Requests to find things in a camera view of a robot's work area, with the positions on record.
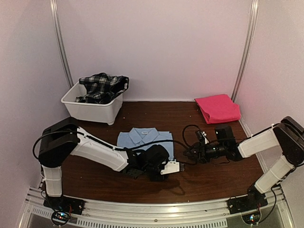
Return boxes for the front aluminium rail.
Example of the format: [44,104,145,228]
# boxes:
[19,187,293,228]

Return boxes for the light blue shirt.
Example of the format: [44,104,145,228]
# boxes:
[117,128,173,148]

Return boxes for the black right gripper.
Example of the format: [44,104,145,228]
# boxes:
[183,142,227,164]

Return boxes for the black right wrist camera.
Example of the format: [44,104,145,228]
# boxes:
[215,124,236,146]

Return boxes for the left aluminium frame post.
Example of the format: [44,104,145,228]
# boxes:
[50,0,74,88]

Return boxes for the aluminium frame post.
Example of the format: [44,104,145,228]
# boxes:
[231,0,259,102]
[50,0,74,88]

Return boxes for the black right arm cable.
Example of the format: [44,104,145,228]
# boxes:
[182,124,207,157]

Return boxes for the pink trousers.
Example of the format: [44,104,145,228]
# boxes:
[194,94,241,124]

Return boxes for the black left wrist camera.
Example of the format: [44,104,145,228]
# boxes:
[141,145,169,170]

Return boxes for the white plastic laundry bin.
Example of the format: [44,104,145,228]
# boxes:
[61,83,123,125]

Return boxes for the right aluminium frame post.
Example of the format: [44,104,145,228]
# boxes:
[231,0,259,102]

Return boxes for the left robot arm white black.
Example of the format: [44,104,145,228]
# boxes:
[33,117,169,211]

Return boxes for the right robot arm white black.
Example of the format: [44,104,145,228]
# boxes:
[187,116,304,210]

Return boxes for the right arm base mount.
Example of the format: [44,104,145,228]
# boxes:
[227,188,268,226]

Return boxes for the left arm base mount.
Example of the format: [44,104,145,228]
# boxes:
[41,190,85,227]

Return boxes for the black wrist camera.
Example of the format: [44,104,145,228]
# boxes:
[141,145,169,170]
[215,124,236,146]

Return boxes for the black white plaid garment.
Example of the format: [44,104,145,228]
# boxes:
[76,73,130,105]

